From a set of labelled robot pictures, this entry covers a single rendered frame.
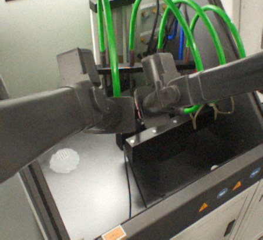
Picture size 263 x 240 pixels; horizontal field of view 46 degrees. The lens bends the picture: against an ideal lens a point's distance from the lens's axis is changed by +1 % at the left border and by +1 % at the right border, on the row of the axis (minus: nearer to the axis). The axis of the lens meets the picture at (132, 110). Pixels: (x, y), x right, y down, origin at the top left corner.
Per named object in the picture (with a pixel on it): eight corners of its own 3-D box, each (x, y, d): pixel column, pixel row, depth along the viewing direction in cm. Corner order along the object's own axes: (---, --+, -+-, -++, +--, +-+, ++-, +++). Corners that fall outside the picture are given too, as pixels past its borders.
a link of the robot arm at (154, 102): (158, 114, 63) (184, 108, 64) (151, 81, 63) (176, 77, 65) (149, 117, 70) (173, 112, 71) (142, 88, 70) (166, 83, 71)
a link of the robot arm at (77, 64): (39, 129, 41) (98, 109, 39) (19, 49, 42) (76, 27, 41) (73, 131, 52) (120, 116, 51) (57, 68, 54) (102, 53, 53)
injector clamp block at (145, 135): (132, 178, 99) (132, 146, 89) (116, 157, 105) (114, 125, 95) (211, 137, 112) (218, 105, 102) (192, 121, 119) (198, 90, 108)
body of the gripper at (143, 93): (158, 84, 78) (167, 77, 71) (168, 123, 77) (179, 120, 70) (134, 90, 76) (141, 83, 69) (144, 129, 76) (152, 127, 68)
